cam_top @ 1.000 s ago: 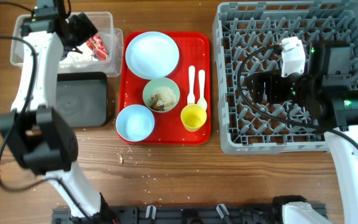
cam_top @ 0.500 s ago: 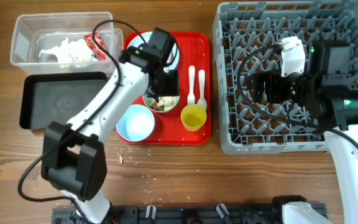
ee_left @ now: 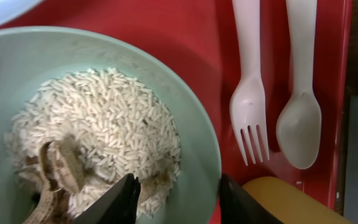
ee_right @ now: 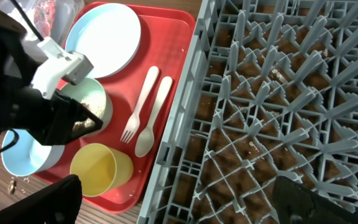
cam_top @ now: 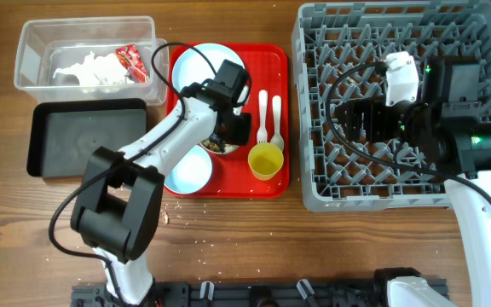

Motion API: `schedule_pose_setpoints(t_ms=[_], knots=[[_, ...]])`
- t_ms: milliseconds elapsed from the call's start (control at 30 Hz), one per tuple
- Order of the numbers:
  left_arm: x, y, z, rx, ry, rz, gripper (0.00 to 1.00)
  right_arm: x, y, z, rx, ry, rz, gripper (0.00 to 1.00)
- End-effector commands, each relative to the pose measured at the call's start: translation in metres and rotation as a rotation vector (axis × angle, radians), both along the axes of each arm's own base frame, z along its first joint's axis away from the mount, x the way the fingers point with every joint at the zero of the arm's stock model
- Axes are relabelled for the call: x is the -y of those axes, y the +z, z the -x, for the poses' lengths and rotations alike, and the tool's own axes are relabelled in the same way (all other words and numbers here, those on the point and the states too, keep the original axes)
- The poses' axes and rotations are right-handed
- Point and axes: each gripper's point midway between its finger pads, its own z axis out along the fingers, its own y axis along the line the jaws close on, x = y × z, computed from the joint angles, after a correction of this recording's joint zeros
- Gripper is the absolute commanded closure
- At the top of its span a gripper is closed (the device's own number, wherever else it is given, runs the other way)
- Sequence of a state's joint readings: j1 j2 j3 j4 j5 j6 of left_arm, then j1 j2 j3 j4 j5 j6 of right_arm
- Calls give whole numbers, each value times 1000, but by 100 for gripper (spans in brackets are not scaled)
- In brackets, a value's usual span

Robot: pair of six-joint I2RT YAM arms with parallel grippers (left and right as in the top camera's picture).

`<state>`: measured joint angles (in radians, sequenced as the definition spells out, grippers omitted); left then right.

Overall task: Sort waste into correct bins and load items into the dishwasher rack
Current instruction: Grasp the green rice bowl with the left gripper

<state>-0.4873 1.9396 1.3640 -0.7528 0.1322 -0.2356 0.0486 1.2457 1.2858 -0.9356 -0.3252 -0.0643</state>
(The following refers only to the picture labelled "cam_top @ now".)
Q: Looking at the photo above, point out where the pale green bowl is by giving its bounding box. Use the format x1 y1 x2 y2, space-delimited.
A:
198 138 242 155

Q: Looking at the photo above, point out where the food scraps and rice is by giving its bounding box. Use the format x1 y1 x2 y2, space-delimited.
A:
205 138 238 154

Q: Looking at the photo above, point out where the white plastic fork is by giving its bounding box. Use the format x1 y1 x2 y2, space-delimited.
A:
257 90 268 143

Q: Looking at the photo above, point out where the yellow plastic cup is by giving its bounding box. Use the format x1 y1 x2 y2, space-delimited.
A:
247 142 284 181

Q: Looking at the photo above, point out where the white plastic spoon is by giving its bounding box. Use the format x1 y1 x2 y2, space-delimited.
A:
270 96 285 151

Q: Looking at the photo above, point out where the light blue bowl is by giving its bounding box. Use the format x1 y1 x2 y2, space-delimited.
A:
165 145 213 194

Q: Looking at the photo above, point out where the light blue plate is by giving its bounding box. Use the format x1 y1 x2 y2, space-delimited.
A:
171 43 246 92

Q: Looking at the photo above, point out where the red snack wrapper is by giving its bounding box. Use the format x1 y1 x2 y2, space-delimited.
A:
115 44 149 83

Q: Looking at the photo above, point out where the white napkin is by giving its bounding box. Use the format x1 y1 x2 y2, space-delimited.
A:
53 52 134 87

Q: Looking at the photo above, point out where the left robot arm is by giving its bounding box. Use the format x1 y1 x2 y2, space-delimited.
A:
68 79 251 306

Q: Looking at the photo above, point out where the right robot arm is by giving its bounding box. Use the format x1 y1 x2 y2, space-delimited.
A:
325 52 491 306

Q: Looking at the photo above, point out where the grey dishwasher rack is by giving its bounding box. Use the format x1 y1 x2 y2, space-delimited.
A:
292 1 491 212

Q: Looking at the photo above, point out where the red serving tray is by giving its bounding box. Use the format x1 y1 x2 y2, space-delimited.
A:
170 43 290 199

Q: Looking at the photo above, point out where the black plastic tray bin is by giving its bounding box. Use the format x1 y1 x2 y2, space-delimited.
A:
26 98 147 178

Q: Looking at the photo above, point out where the clear plastic bin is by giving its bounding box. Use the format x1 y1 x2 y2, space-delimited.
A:
14 16 167 105

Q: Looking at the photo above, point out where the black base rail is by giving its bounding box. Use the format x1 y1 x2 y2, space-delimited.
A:
70 280 383 307

